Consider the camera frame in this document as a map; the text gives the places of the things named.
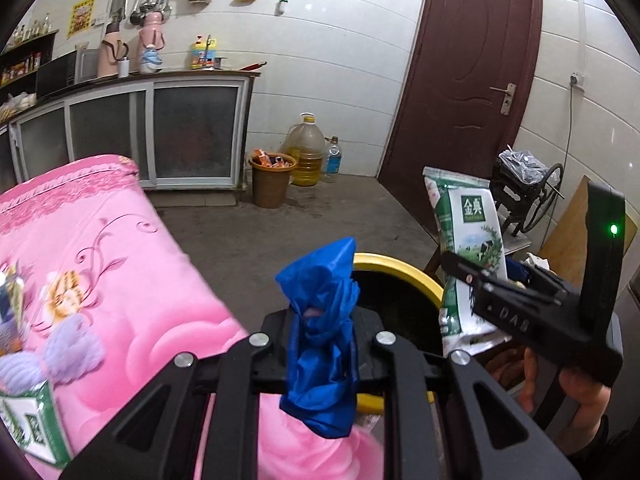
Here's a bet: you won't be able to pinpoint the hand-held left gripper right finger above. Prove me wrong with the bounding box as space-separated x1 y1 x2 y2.
352 309 583 480

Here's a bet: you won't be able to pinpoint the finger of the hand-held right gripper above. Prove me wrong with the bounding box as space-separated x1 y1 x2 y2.
441 251 507 307
507 257 572 295

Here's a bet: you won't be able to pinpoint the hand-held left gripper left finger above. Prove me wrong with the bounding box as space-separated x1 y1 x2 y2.
60 309 297 480

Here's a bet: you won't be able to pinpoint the green white milk powder bag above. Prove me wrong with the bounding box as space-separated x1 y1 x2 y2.
422 166 511 358

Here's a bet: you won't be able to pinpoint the blue plastic bag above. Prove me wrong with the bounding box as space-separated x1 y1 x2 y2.
275 236 362 440

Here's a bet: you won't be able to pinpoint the yellow rimmed black bin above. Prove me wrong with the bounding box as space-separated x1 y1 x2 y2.
350 252 446 417

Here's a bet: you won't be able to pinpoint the person's right hand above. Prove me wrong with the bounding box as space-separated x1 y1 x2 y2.
517 347 613 441

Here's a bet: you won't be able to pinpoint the wooden board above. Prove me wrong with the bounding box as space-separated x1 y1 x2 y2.
537 175 622 292

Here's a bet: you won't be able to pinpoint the clear plastic bag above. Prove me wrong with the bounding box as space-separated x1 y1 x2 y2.
499 145 549 187

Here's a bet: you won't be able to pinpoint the pink floral blanket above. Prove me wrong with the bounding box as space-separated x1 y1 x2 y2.
0 155 386 480

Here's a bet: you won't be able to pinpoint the orange bucket with cartons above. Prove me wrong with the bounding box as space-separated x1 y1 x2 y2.
248 149 300 210

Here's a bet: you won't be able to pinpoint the clear water bottle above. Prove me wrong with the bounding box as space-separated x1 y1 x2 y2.
322 135 344 184

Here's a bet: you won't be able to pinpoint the brown wooden door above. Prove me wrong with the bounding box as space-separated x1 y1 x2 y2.
377 0 544 249

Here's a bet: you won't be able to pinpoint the large cooking oil jug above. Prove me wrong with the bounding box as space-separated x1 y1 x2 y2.
285 113 325 187

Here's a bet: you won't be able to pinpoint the glass door kitchen cabinet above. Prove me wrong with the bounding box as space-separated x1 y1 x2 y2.
0 69 262 192

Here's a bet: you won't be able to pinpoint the green white carton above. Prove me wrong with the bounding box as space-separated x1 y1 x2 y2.
0 379 74 469

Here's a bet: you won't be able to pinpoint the colourful snack packet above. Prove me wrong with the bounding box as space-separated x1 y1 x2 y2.
0 259 32 357

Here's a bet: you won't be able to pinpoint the yellow detergent bottle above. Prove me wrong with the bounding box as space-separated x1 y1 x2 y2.
190 35 219 71

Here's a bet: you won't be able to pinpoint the blue white cloth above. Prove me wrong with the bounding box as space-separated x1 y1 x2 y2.
140 45 164 74

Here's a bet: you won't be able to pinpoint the beige thermos flask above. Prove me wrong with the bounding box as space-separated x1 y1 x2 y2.
96 25 130 79

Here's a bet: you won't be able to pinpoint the pink thermos flask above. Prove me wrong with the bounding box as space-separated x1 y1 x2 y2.
137 12 167 75

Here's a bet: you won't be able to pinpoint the black microwave oven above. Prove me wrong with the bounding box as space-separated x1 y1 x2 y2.
35 49 101 99

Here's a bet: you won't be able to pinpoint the bags of food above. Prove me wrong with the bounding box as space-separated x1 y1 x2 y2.
0 92 37 122

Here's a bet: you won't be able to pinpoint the dark shelf with bottles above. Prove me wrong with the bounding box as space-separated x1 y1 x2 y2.
0 29 60 106

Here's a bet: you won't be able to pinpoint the black power cable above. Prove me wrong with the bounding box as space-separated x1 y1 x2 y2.
547 85 576 231

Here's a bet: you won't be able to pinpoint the metal door handle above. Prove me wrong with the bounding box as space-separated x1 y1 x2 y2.
489 83 516 115

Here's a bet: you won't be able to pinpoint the red handled pan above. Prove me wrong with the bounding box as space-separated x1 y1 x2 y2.
215 60 268 72

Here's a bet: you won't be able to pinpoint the yellow wall poster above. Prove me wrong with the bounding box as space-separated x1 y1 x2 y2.
67 0 97 39

